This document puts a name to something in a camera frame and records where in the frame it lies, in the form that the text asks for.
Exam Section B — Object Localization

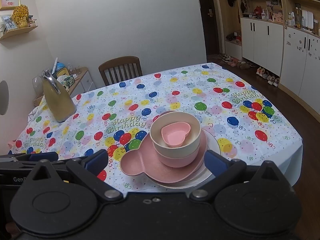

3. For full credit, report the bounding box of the cream round bowl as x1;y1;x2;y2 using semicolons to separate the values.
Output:
149;111;202;159

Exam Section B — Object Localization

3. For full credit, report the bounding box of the pink heart-shaped bowl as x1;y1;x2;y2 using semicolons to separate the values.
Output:
161;122;191;148

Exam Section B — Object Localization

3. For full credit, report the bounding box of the white round plate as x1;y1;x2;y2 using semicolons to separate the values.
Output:
151;129;221;190

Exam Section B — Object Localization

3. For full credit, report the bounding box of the pink round bowl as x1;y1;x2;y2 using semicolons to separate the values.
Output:
152;109;201;169

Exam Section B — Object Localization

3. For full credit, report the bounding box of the pink mouse-shaped plate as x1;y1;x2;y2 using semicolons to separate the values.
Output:
120;131;207;184

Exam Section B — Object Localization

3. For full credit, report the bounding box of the balloon pattern tablecloth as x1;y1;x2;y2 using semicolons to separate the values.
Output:
10;63;303;193

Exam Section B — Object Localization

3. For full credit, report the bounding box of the gold thermos jug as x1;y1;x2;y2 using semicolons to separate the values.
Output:
41;70;76;123

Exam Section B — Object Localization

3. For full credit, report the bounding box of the wooden top side cabinet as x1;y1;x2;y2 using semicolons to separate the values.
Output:
33;67;96;107

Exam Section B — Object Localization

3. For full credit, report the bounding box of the green tissue box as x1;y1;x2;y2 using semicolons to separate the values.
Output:
57;75;75;88

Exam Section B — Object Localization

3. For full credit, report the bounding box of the brown wooden chair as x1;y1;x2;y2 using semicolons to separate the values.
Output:
98;56;143;86

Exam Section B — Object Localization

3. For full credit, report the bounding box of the yellow flower ornament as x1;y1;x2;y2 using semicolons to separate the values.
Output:
12;5;29;28

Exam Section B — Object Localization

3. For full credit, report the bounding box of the wooden wall shelf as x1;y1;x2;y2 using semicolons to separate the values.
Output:
0;26;37;40

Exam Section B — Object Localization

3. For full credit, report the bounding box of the small photo frame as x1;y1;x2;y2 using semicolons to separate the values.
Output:
1;15;18;31

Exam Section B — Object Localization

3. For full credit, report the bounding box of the white wall cabinet unit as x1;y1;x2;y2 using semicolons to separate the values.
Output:
214;0;319;117

